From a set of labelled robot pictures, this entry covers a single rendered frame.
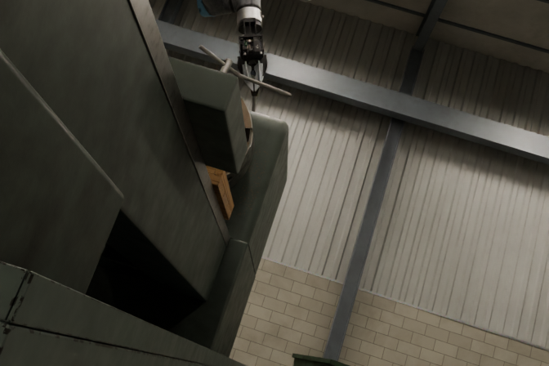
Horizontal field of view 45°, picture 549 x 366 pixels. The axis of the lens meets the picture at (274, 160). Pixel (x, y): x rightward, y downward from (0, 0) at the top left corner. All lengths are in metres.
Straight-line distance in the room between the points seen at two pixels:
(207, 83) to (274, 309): 10.76
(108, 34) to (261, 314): 11.07
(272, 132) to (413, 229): 10.40
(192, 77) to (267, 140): 0.97
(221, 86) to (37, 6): 0.46
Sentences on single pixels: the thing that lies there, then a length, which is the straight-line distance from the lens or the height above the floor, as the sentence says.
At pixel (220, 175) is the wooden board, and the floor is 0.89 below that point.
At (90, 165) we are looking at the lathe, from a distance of 0.59.
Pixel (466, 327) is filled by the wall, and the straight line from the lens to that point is 12.15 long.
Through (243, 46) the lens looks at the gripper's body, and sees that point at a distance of 1.97.
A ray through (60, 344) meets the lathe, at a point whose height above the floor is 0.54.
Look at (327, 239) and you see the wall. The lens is 11.90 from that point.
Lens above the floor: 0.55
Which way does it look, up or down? 17 degrees up
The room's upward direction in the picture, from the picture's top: 19 degrees clockwise
